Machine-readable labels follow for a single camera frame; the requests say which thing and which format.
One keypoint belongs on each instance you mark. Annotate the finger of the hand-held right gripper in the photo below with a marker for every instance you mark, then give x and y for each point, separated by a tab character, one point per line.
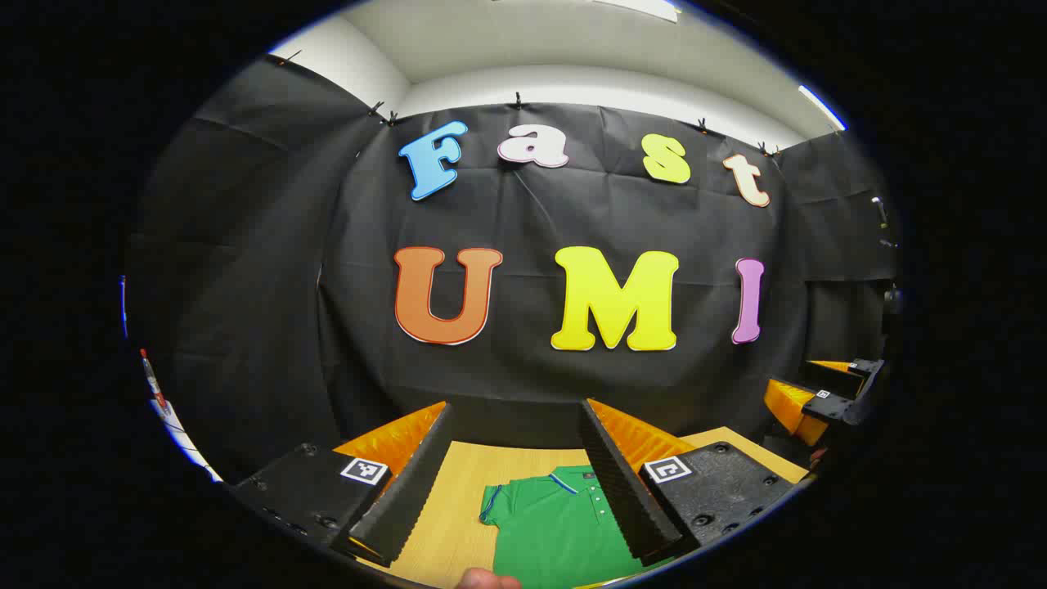
789	405
834	376

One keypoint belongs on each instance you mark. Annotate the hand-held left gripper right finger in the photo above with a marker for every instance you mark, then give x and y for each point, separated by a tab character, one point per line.
626	499

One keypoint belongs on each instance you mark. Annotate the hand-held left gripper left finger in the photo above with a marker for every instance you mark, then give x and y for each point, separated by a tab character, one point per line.
413	491

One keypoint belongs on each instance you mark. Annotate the green T-shirt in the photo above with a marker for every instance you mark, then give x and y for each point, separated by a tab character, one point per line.
556	532

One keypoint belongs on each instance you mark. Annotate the white and red object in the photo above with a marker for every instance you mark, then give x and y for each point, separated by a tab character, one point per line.
176	425

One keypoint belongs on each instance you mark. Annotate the black backdrop cloth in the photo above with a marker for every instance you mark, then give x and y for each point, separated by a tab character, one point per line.
532	221

